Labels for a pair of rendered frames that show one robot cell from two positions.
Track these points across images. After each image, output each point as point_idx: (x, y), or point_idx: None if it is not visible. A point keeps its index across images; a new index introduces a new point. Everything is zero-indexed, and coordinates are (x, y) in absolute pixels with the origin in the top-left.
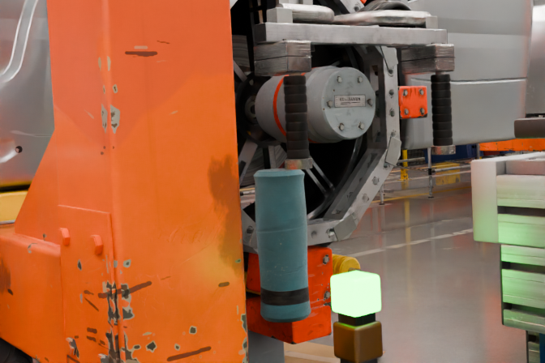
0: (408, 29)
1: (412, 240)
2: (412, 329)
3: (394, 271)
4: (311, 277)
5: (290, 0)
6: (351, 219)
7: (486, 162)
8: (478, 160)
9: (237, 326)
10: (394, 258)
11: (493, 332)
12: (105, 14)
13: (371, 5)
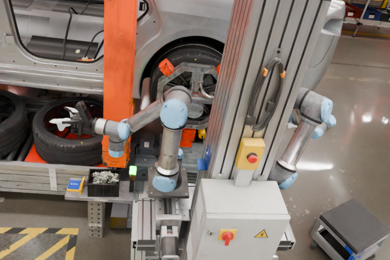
0: (212, 101)
1: (364, 77)
2: (288, 129)
3: (327, 94)
4: (187, 135)
5: (197, 75)
6: (204, 126)
7: (155, 164)
8: (156, 162)
9: (124, 160)
10: (339, 86)
11: (309, 144)
12: (103, 115)
13: (215, 86)
